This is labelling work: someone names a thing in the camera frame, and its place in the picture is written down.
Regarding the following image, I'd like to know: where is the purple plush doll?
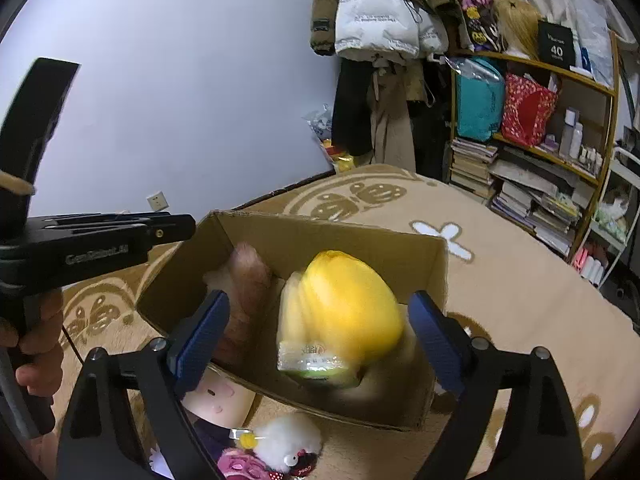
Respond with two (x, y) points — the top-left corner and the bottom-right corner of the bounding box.
(193, 419), (235, 463)

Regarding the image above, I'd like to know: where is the pink bear plush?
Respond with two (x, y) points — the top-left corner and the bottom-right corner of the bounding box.
(217, 448), (282, 480)

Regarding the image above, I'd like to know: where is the yellow dog plush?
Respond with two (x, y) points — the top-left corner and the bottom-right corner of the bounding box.
(277, 250), (405, 388)

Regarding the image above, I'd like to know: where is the white fluffy plush keychain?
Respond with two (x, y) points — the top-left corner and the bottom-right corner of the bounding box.
(230, 412), (322, 479)

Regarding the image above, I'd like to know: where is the person's left hand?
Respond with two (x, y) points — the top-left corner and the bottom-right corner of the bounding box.
(1, 289), (64, 398)

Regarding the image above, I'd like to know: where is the pink square face plush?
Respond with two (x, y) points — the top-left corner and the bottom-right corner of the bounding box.
(182, 366), (256, 429)

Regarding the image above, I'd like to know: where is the cardboard box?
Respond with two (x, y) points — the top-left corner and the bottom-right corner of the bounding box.
(138, 211), (448, 431)

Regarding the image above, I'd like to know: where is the stack of books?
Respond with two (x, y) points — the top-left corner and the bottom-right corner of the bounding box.
(450, 136), (498, 200)

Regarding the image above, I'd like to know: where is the small pink plush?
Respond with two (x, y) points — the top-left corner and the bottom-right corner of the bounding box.
(203, 243), (272, 370)

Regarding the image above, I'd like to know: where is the white trolley cart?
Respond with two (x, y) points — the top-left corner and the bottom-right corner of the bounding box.
(572, 145), (639, 289)

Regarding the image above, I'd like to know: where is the wooden shelf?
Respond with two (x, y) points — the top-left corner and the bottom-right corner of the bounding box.
(452, 49), (620, 262)

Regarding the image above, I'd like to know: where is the red gift bag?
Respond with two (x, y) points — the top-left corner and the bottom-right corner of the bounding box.
(501, 73), (558, 148)

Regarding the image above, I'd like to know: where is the teal bag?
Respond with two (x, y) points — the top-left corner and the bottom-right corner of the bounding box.
(456, 56), (506, 142)

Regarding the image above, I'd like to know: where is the plastic snack bag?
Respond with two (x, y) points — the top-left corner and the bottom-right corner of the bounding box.
(303, 104), (356, 174)

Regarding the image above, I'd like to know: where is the black box with 40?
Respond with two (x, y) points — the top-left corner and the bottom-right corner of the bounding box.
(538, 20), (576, 70)

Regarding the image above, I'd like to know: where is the blonde wig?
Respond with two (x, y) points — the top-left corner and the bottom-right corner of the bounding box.
(494, 0), (541, 60)

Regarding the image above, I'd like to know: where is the wall socket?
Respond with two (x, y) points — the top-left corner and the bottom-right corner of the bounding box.
(146, 192), (169, 211)

